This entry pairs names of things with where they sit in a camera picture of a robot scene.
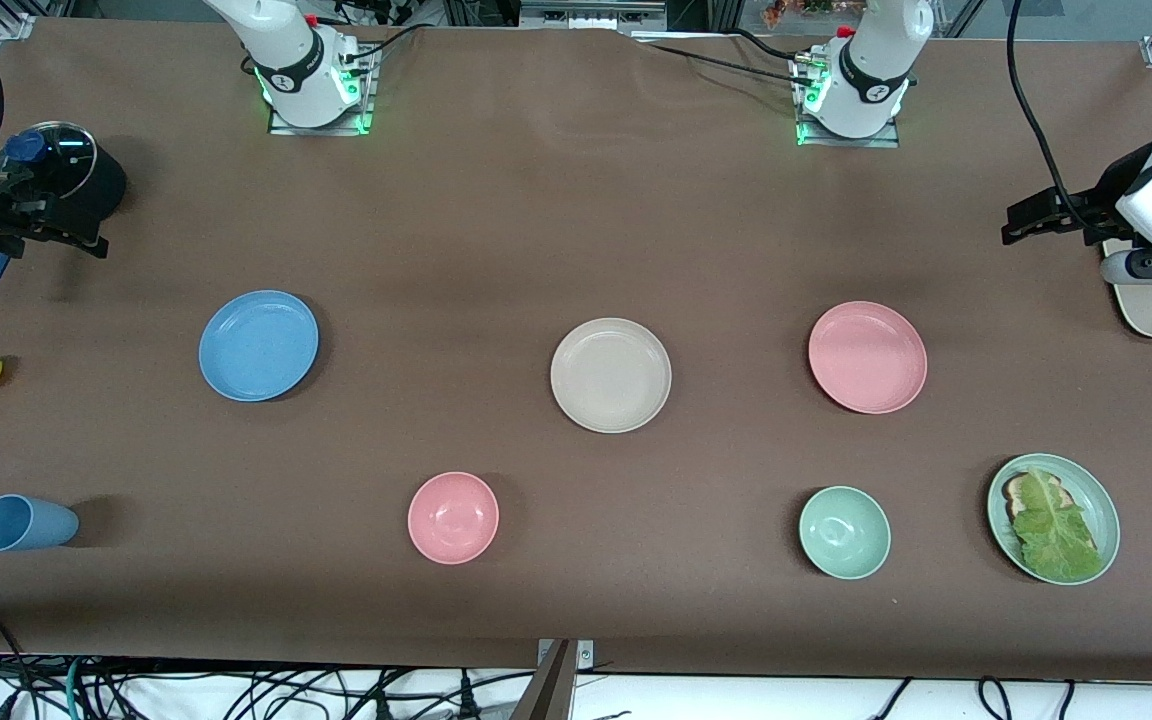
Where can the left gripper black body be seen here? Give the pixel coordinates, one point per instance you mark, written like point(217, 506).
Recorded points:
point(1088, 213)

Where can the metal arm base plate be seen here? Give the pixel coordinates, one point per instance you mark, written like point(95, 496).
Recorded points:
point(846, 142)
point(316, 130)

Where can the toast slice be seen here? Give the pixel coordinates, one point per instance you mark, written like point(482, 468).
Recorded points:
point(1014, 490)

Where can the blue plate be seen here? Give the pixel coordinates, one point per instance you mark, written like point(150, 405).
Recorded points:
point(258, 346)

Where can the glass lid with blue knob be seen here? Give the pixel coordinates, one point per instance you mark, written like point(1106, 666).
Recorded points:
point(61, 155)

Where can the beige plate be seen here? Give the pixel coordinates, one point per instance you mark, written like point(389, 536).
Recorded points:
point(611, 375)

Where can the green bowl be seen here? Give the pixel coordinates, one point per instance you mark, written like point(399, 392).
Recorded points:
point(845, 532)

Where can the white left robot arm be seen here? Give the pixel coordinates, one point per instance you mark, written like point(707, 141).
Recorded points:
point(876, 70)

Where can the blue cup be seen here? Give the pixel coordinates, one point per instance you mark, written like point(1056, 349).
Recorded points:
point(26, 523)

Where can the black pot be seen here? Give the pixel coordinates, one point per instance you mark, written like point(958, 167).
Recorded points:
point(106, 190)

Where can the pink bowl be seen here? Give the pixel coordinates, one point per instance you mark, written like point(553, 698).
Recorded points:
point(453, 518)

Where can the pink plate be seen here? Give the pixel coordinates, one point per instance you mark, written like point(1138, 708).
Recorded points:
point(868, 358)

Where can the grey equipment box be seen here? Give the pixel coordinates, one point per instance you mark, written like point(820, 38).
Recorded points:
point(591, 15)

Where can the table cover cloth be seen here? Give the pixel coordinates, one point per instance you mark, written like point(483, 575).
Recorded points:
point(576, 200)

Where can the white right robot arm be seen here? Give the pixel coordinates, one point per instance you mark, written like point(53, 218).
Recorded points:
point(286, 60)

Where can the green lettuce leaf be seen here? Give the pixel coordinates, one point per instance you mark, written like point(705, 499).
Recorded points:
point(1056, 530)

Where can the green plate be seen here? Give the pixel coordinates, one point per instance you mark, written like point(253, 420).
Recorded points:
point(1101, 505)

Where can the small metal bracket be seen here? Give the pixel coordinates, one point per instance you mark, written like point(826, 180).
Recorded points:
point(586, 655)

